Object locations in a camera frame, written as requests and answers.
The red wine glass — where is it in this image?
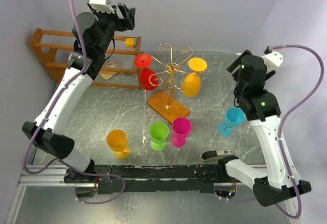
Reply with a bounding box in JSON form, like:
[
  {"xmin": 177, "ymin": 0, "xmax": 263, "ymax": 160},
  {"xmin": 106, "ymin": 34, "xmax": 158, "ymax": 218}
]
[{"xmin": 134, "ymin": 53, "xmax": 156, "ymax": 91}]

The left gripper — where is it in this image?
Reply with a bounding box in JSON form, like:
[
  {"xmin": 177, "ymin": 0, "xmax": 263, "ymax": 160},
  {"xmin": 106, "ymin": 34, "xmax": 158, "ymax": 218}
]
[{"xmin": 88, "ymin": 0, "xmax": 137, "ymax": 55}]

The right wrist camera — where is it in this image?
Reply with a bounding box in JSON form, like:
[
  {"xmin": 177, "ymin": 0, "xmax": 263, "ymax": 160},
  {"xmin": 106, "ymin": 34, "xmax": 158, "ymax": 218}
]
[{"xmin": 262, "ymin": 46, "xmax": 285, "ymax": 74}]

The gold wire glass rack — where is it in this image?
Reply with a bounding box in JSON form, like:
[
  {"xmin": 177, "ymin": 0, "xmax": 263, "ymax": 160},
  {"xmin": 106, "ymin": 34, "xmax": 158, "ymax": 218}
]
[{"xmin": 146, "ymin": 43, "xmax": 194, "ymax": 124}]

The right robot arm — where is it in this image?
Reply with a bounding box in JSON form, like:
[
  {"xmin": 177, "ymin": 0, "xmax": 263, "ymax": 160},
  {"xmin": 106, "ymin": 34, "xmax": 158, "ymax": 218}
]
[{"xmin": 217, "ymin": 49, "xmax": 312, "ymax": 207}]

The yellow block on shelf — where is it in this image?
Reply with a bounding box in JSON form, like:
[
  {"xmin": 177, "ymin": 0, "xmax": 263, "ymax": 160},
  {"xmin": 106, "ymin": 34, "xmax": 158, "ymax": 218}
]
[{"xmin": 125, "ymin": 38, "xmax": 137, "ymax": 48}]

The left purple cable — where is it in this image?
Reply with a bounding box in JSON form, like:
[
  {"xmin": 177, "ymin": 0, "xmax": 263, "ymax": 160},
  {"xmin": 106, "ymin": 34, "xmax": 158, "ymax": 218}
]
[{"xmin": 22, "ymin": 0, "xmax": 126, "ymax": 205}]

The wooden shelf rack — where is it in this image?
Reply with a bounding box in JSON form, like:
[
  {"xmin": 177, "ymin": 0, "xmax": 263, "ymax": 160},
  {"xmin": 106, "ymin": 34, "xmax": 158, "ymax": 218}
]
[{"xmin": 29, "ymin": 29, "xmax": 142, "ymax": 90}]

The green wine glass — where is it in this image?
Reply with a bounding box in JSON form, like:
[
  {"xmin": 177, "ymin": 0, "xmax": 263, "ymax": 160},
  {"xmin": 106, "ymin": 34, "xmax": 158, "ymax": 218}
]
[{"xmin": 149, "ymin": 121, "xmax": 169, "ymax": 152}]

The pink wine glass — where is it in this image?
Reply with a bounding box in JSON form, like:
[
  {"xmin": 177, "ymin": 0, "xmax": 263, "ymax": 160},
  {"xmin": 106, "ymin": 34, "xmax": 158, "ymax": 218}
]
[{"xmin": 171, "ymin": 117, "xmax": 192, "ymax": 147}]

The orange wine glass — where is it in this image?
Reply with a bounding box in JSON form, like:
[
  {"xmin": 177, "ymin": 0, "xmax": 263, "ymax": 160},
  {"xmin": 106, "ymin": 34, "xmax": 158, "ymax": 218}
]
[
  {"xmin": 106, "ymin": 129, "xmax": 130, "ymax": 159},
  {"xmin": 182, "ymin": 57, "xmax": 207, "ymax": 96}
]

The blue wine glass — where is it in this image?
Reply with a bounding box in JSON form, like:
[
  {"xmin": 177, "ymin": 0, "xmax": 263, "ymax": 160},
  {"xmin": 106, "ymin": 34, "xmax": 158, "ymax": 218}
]
[{"xmin": 217, "ymin": 107, "xmax": 245, "ymax": 137}]

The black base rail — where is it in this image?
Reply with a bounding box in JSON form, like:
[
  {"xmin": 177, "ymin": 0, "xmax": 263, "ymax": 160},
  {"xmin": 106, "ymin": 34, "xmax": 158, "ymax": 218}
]
[{"xmin": 64, "ymin": 164, "xmax": 232, "ymax": 194}]

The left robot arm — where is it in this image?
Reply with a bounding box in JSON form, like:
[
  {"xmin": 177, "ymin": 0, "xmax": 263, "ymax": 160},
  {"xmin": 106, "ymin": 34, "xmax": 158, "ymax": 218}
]
[{"xmin": 22, "ymin": 3, "xmax": 136, "ymax": 183}]

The black white stapler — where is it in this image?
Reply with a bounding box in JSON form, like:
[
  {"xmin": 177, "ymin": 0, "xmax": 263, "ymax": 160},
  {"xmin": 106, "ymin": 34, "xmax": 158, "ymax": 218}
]
[{"xmin": 200, "ymin": 150, "xmax": 232, "ymax": 162}]

